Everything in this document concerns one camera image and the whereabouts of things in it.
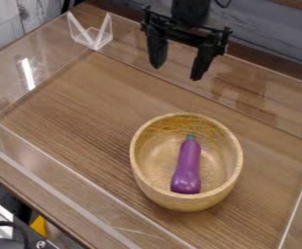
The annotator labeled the yellow tag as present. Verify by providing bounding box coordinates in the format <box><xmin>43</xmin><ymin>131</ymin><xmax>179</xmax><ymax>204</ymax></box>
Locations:
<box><xmin>30</xmin><ymin>216</ymin><xmax>47</xmax><ymax>237</ymax></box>

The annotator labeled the clear acrylic tray wall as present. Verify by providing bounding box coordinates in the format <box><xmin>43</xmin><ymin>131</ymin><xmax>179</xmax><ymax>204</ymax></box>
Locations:
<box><xmin>0</xmin><ymin>123</ymin><xmax>193</xmax><ymax>249</ymax></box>

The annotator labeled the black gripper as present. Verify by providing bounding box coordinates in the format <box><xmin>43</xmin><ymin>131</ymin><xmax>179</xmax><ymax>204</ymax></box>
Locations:
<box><xmin>140</xmin><ymin>0</ymin><xmax>232</xmax><ymax>81</ymax></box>

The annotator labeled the black cable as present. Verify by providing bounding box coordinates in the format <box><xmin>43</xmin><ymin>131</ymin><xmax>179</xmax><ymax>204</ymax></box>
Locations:
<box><xmin>0</xmin><ymin>220</ymin><xmax>34</xmax><ymax>249</ymax></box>

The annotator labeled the purple toy eggplant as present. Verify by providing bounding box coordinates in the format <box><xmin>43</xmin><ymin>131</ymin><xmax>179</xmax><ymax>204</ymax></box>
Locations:
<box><xmin>171</xmin><ymin>134</ymin><xmax>201</xmax><ymax>195</ymax></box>

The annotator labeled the clear acrylic corner bracket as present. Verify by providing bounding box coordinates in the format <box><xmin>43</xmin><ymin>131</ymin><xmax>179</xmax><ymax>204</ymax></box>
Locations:
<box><xmin>67</xmin><ymin>12</ymin><xmax>113</xmax><ymax>51</ymax></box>

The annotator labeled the brown wooden bowl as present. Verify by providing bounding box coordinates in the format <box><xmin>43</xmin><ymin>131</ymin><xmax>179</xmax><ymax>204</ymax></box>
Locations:
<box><xmin>129</xmin><ymin>113</ymin><xmax>243</xmax><ymax>212</ymax></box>

